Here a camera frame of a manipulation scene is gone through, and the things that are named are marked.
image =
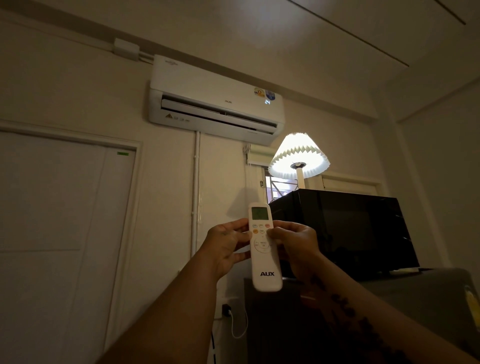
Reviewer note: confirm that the person's left hand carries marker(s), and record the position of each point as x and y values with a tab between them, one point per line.
221	247

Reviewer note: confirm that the person's right hand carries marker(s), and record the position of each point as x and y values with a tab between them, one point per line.
300	247

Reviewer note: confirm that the person's left thumb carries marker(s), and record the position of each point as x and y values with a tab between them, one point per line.
242	236

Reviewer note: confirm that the person's right thumb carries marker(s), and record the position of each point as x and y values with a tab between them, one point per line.
273	234

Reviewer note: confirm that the white air conditioner remote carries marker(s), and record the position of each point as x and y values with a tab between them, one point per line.
264	258

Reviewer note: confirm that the person's right forearm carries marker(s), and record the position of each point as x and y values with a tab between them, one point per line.
375	322

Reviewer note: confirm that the person's left forearm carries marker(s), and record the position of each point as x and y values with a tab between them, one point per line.
165	318

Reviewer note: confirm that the window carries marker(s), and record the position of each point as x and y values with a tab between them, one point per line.
279	185

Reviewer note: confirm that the white vertical drain pipe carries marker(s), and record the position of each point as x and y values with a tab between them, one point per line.
195	195

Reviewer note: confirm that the black microwave oven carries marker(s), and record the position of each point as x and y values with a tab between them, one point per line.
348	232

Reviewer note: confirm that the white roller blind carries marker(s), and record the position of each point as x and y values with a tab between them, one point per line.
259	155

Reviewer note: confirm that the white pleated table lamp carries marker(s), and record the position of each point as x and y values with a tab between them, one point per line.
299	157

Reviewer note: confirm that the grey refrigerator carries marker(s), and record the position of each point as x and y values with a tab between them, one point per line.
412	307

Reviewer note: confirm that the white door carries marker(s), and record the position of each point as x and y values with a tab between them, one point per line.
56	243

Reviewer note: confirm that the black wall plug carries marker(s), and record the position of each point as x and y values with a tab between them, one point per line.
226	310

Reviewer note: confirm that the white wall air conditioner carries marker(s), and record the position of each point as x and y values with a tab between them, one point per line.
213	101

